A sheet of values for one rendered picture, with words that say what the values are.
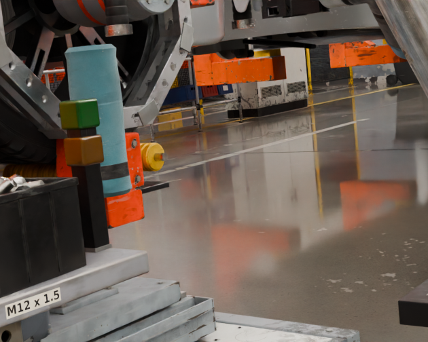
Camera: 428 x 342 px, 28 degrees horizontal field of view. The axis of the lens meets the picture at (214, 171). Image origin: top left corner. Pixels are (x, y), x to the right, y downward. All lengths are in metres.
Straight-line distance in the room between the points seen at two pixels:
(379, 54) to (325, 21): 3.44
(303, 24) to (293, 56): 6.39
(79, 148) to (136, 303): 0.68
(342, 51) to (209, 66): 1.93
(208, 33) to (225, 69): 3.54
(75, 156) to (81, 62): 0.32
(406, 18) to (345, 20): 2.96
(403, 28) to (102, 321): 0.88
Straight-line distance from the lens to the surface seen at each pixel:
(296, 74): 10.59
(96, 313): 1.72
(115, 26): 1.36
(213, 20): 2.50
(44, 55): 1.68
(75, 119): 1.16
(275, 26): 4.24
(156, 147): 1.75
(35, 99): 1.52
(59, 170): 1.63
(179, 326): 1.85
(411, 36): 1.17
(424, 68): 1.19
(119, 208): 1.64
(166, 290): 1.85
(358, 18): 4.09
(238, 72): 5.95
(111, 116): 1.46
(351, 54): 7.67
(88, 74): 1.46
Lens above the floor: 0.69
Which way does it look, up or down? 7 degrees down
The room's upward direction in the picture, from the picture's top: 6 degrees counter-clockwise
